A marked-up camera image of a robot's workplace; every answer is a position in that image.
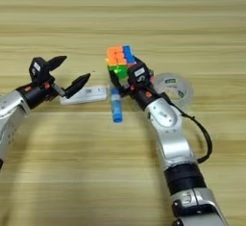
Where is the multicolour puzzle cube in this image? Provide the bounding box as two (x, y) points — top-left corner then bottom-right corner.
(106, 44), (137, 81)

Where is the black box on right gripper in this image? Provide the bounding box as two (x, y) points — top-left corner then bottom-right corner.
(127, 62), (152, 88)

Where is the white rectangular device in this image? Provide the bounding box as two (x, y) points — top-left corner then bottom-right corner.
(60, 86), (109, 106)

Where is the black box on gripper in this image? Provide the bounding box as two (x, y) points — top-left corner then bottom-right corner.
(28, 56), (53, 84)
(127, 62), (152, 88)

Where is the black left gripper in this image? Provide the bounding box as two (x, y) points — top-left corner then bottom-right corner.
(14, 55), (92, 111)

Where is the clear tape roll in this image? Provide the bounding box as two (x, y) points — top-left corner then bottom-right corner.
(151, 72), (195, 110)

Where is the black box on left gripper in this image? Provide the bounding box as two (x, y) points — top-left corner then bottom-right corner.
(28, 56), (53, 84)

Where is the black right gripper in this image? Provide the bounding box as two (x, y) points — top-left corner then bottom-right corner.
(108, 55), (165, 112)

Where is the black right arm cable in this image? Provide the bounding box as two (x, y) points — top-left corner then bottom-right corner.
(165, 97), (213, 164)

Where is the blue glue stick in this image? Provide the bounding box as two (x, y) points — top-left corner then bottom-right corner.
(110, 87), (124, 124)

